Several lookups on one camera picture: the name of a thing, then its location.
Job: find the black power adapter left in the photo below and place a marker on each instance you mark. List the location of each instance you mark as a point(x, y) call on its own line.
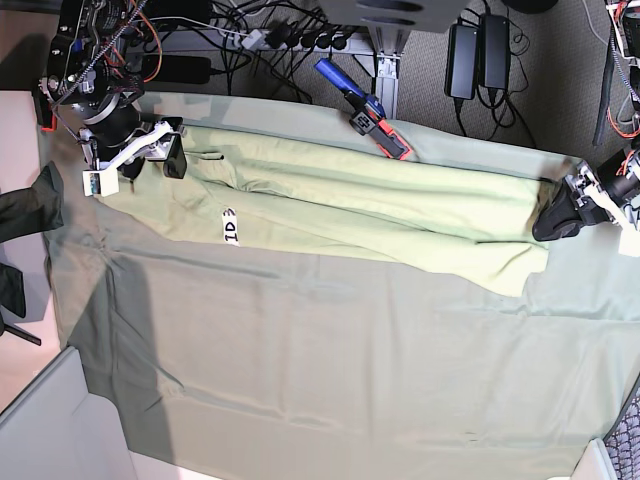
point(460, 76)

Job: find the dark green cloth at left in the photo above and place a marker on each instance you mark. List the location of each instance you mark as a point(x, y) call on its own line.
point(35, 209)

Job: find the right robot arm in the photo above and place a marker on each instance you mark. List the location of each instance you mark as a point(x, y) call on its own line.
point(87, 72)

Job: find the black box under table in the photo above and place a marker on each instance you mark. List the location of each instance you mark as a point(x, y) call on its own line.
point(184, 69)

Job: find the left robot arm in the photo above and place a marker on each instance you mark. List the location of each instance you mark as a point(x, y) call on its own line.
point(622, 60)

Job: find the orange black clamp at centre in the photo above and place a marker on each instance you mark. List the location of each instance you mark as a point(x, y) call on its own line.
point(369, 117)

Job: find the grey-green table cloth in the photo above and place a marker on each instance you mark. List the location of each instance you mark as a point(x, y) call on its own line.
point(254, 364)

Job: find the white ID label tag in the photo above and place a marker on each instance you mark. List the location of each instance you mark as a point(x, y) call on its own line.
point(230, 231)

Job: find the black power strip with plugs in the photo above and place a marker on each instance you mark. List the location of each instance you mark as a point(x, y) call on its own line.
point(326, 38)

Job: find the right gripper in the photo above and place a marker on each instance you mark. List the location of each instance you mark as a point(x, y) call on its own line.
point(120, 125)

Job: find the aluminium table frame post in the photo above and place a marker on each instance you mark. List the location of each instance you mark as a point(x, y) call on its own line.
point(382, 64)

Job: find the black power adapter right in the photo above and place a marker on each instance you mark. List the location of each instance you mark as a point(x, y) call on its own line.
point(494, 52)

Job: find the patterned chair at corner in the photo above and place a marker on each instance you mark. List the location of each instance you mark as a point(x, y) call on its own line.
point(622, 441)

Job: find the black power adapter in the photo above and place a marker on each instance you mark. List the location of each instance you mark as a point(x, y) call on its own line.
point(460, 76)
point(494, 52)

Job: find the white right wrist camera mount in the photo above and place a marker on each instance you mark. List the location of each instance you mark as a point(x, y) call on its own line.
point(102, 177)

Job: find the orange black clamp at left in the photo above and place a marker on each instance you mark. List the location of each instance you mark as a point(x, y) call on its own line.
point(45, 118)

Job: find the light green T-shirt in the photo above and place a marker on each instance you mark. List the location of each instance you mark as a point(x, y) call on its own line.
point(300, 197)

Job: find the orange black clamp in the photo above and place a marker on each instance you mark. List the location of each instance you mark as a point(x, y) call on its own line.
point(45, 118)
point(369, 117)

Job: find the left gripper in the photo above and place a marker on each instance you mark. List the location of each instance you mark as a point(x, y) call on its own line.
point(569, 210)

